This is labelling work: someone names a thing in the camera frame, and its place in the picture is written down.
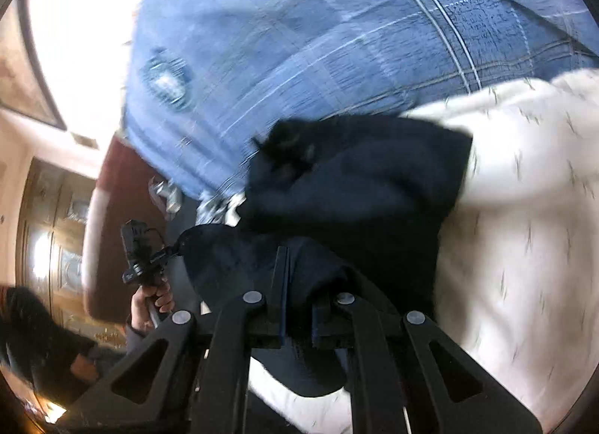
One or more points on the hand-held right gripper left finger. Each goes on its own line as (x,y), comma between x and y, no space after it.
(283,293)

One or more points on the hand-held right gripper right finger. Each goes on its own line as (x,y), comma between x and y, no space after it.
(318,321)

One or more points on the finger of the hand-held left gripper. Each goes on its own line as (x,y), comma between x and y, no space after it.
(173,250)

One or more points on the black long-sleeved top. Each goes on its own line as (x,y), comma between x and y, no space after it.
(355,190)

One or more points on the person's left forearm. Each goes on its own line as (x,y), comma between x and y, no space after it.
(135,333)

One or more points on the person's left hand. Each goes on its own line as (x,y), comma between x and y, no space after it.
(161,296)

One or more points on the brown headboard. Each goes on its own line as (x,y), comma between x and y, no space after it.
(107,228)

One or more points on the white power strip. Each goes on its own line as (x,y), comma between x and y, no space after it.
(166,197)

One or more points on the grey cloth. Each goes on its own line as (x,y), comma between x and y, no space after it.
(217,211)

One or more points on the wooden door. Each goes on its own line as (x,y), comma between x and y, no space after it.
(51,237)

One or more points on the person's dark clothing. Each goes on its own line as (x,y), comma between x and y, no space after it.
(37,331)

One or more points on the white leaf-print duvet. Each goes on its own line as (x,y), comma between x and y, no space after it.
(514,228)

